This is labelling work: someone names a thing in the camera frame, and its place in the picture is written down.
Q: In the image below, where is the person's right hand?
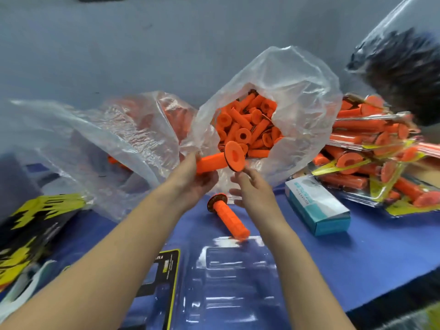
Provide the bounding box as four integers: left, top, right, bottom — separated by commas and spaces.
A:
229, 168, 286, 231

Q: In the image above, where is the person's left forearm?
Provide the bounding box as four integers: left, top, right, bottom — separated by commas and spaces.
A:
0, 185, 200, 330

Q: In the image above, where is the stack of yellow black cards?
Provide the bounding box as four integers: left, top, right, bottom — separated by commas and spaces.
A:
0, 194, 87, 293

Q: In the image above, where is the clear bag with dark contents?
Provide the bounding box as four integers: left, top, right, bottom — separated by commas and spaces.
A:
347, 27, 440, 124

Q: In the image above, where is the person's left hand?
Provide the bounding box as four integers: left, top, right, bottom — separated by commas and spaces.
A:
165, 151, 220, 214

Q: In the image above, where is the person's right forearm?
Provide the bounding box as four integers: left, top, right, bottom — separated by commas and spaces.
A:
258, 213, 355, 330

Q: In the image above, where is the yellow black backing card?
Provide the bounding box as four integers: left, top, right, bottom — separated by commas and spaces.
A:
134, 248, 182, 330

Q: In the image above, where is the teal hand stapler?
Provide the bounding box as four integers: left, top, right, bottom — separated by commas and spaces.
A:
0, 261, 59, 324

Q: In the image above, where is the yellow plastic crate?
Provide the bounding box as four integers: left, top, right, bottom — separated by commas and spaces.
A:
412, 302, 440, 330

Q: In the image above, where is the large clear plastic bag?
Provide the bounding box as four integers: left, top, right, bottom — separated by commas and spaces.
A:
184, 46, 342, 197

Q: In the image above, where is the teal white cardboard box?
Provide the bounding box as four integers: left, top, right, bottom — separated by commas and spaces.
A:
285, 175, 352, 237

